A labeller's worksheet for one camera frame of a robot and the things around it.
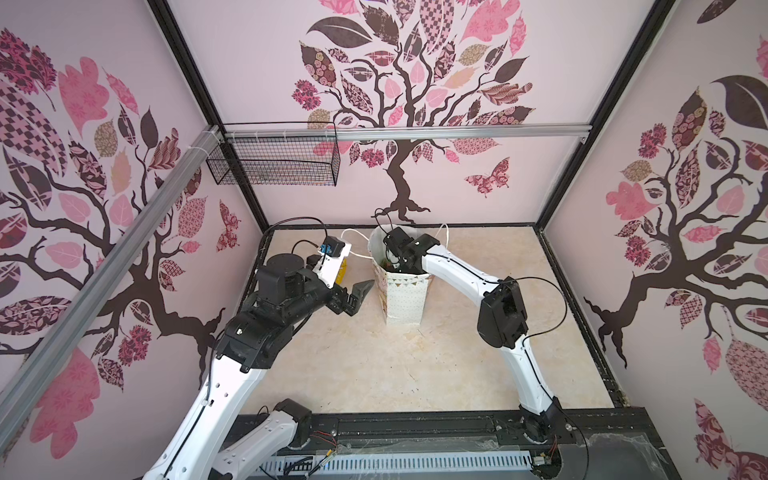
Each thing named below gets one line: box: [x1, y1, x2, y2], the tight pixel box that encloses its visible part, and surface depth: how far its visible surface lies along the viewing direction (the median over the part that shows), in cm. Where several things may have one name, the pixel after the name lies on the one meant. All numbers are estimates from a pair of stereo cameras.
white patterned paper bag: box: [368, 224, 434, 325], surface depth 82 cm
